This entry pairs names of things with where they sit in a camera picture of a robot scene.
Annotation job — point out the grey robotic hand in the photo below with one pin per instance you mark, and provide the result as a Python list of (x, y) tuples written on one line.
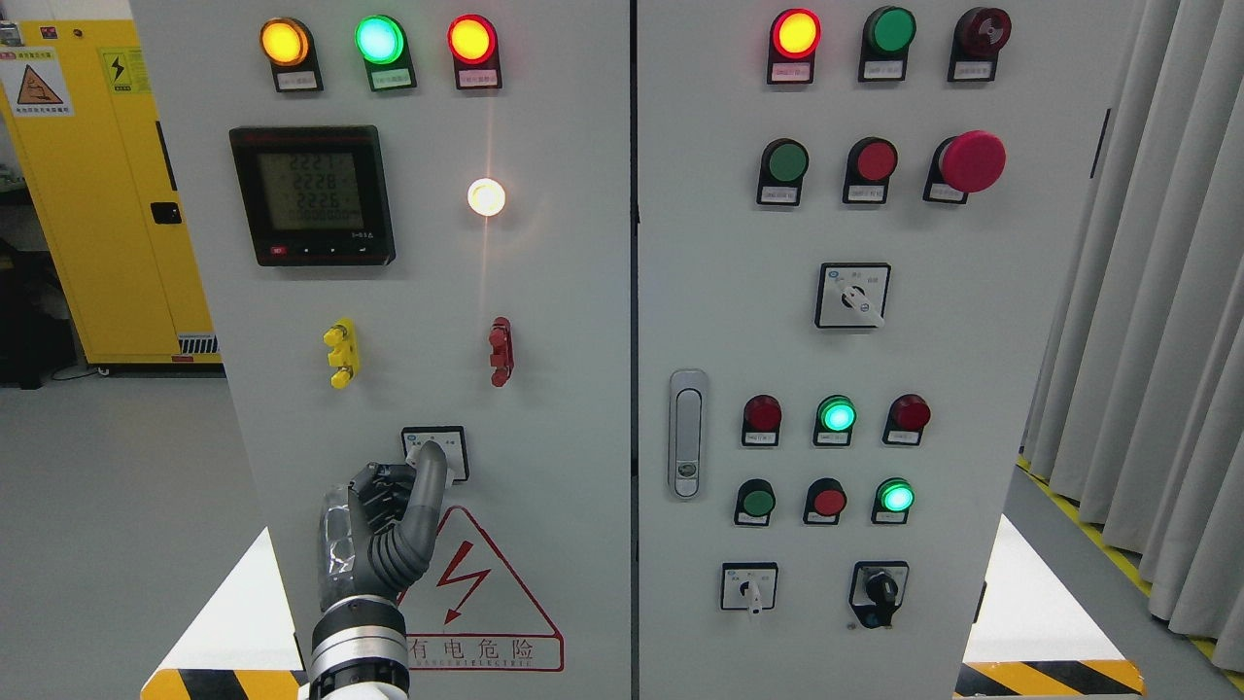
[(378, 531)]

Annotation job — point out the white rotary switch door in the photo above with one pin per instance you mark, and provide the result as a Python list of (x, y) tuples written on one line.
[(452, 440)]

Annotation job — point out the silver black robot forearm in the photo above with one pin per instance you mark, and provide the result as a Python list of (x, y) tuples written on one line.
[(360, 652)]

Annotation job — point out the red electric danger warning sticker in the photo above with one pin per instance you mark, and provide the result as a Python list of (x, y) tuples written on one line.
[(471, 612)]

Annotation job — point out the yellow terminal connector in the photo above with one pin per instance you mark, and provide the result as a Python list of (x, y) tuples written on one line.
[(343, 356)]

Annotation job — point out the red terminal connector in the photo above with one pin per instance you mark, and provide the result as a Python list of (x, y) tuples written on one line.
[(502, 359)]

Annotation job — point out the yellow black hazard tape left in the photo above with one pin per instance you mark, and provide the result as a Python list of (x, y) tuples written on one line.
[(223, 684)]

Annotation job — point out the yellow black hazard tape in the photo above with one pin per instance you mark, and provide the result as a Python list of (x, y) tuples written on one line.
[(1050, 678), (223, 684)]

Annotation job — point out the grey left cabinet door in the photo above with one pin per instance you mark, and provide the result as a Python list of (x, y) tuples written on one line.
[(549, 451)]

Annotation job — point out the grey cabinet door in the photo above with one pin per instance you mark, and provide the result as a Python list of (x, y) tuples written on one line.
[(549, 451), (728, 286)]

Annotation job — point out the black digital power meter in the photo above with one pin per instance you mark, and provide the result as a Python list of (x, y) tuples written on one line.
[(314, 195)]

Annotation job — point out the small clear lamp bulb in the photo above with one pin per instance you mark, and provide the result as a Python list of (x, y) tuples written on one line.
[(486, 197)]

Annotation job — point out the dark red indicator lower left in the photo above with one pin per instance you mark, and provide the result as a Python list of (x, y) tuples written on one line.
[(762, 416)]

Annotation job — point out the dark red indicator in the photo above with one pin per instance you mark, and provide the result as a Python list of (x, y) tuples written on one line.
[(906, 420), (762, 416)]

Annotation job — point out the red push button lower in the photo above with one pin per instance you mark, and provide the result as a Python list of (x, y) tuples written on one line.
[(824, 503)]

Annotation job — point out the red push button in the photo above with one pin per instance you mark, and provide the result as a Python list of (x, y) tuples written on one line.
[(824, 503), (869, 166)]

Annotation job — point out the lit green indicator lower middle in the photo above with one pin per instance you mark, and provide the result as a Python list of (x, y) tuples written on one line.
[(833, 422)]

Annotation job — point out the green indicator light left door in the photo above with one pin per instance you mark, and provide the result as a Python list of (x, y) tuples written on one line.
[(384, 50)]

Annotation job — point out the amber indicator light left door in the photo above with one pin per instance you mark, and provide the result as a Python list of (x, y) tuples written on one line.
[(290, 49)]

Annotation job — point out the red indicator light left door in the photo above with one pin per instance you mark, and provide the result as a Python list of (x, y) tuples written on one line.
[(474, 47)]

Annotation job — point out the lit green push button lower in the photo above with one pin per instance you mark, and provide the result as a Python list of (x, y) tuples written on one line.
[(894, 498)]

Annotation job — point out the yellow safety storage cabinet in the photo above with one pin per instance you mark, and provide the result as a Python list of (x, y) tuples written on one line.
[(80, 104)]

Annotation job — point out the white rotary selector upper right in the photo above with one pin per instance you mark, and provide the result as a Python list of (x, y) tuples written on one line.
[(851, 296)]

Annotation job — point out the dark red indicator lower right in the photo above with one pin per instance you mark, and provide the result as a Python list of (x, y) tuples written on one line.
[(906, 420)]

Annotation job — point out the green push button upper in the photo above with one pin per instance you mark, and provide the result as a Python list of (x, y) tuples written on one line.
[(782, 168)]

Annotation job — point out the grey right cabinet door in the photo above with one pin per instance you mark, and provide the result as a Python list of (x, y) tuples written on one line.
[(728, 286)]

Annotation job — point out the red push button upper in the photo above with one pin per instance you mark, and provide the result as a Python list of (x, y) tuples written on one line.
[(869, 166)]

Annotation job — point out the red lit indicator right door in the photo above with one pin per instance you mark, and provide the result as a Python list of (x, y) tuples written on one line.
[(793, 41)]

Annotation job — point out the yellow black hazard tape right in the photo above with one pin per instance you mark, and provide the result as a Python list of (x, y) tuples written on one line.
[(1050, 678)]

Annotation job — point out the red emergency stop mushroom button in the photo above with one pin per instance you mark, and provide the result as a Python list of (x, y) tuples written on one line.
[(964, 164)]

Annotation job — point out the green indicator top right door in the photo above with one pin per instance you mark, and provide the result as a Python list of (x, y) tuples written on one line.
[(886, 37)]

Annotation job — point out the yellow floor marking tape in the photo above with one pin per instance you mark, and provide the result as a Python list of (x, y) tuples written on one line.
[(1105, 581)]

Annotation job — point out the grey curtain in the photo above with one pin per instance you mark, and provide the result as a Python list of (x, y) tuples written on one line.
[(1140, 403)]

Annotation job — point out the dark red buzzer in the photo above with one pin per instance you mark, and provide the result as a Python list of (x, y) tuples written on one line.
[(977, 40)]

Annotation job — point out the silver door handle lock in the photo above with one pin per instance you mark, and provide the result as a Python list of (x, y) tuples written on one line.
[(686, 394)]

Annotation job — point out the white rotary switch lower right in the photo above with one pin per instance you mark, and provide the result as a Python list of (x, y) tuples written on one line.
[(748, 586)]

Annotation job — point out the black knob selector switch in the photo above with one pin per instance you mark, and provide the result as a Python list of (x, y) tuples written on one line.
[(877, 591)]

